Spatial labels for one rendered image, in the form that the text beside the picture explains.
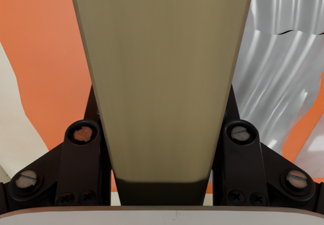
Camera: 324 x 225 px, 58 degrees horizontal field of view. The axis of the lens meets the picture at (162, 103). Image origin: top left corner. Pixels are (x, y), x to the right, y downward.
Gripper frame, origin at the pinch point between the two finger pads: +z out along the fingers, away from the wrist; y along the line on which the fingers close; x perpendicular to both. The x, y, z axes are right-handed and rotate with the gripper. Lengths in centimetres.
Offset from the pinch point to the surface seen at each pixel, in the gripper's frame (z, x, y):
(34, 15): 6.1, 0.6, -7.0
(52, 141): 6.1, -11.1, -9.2
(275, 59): 5.4, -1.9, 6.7
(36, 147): 6.0, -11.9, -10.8
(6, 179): 5.6, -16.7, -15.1
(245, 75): 5.6, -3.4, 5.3
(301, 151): 6.0, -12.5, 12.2
